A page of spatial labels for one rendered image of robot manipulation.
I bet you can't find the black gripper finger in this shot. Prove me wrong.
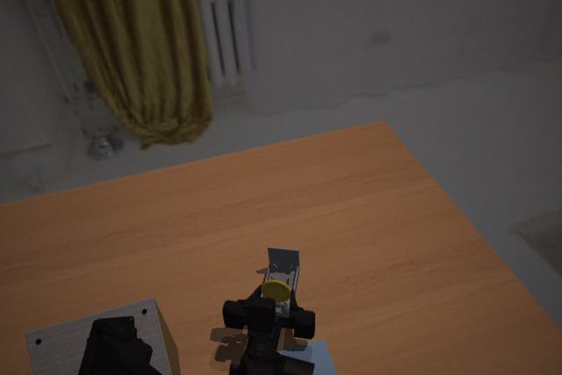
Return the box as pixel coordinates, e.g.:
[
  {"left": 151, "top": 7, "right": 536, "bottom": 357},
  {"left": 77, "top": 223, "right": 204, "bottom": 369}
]
[
  {"left": 237, "top": 285, "right": 262, "bottom": 304},
  {"left": 290, "top": 289, "right": 304, "bottom": 315}
]

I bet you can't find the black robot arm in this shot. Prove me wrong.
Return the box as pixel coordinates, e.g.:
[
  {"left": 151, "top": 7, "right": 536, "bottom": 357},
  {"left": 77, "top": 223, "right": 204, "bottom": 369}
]
[{"left": 78, "top": 297, "right": 315, "bottom": 375}]

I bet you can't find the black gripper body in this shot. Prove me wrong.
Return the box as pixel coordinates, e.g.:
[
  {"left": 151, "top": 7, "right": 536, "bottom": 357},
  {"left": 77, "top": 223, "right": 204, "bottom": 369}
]
[{"left": 222, "top": 300, "right": 315, "bottom": 351}]

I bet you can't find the grey dish rack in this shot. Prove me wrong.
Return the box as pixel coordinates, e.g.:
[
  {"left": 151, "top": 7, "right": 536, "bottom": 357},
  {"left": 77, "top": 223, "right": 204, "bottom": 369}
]
[{"left": 265, "top": 246, "right": 299, "bottom": 317}]

